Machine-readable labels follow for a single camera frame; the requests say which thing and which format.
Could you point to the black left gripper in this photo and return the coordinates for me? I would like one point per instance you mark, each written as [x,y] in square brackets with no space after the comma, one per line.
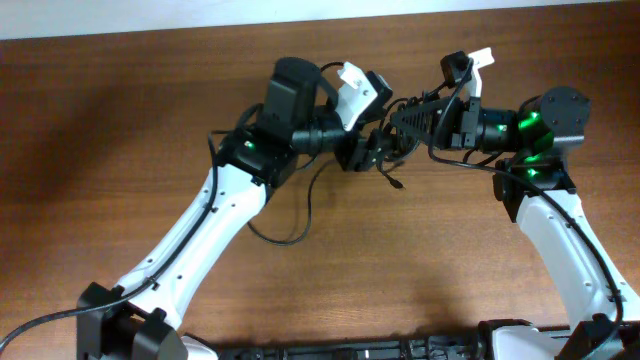
[360,152]

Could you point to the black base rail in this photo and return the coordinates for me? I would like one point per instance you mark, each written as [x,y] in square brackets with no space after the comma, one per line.
[473,343]

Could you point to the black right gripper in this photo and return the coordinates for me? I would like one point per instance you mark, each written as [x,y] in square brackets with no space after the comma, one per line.
[458,125]

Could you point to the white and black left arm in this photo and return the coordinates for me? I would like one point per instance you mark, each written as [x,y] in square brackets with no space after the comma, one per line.
[302,114]

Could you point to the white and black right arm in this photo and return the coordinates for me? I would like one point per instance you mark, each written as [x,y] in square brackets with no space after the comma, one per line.
[532,181]

